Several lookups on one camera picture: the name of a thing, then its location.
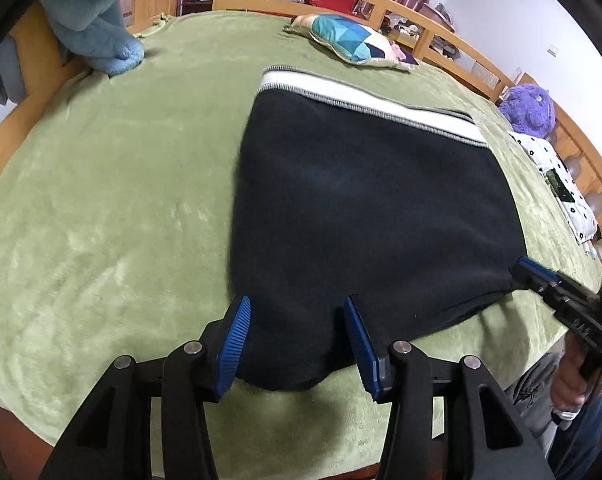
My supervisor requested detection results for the blue plush toy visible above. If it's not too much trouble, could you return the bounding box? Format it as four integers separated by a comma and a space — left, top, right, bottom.
0, 0, 144, 104

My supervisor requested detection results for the colourful geometric pillow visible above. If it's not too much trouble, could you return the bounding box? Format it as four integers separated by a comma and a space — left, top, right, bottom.
284, 13, 418, 72

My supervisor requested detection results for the black pants white waistband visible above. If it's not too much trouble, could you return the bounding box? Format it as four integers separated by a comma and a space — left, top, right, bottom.
228, 65, 526, 391

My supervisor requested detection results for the grey trouser leg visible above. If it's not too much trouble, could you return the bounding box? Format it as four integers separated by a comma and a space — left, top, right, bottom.
505, 352, 560, 455

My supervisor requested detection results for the wooden bed frame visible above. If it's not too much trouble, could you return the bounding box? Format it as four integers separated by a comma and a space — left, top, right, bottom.
0, 0, 602, 480

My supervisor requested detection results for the person's right hand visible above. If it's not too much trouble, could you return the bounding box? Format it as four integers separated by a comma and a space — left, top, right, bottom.
550, 333, 602, 430

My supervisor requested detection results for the white black-dotted pillow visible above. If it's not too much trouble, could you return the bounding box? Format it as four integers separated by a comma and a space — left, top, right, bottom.
509, 131, 598, 244

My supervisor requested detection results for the purple plush toy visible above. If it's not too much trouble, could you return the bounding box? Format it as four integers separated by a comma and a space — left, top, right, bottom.
498, 84, 556, 139

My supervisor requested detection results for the black phone on pillow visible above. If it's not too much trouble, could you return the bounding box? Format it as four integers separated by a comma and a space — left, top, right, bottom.
545, 169, 575, 204

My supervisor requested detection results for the green bed blanket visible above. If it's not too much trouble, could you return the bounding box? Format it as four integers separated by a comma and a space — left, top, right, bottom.
0, 10, 602, 480

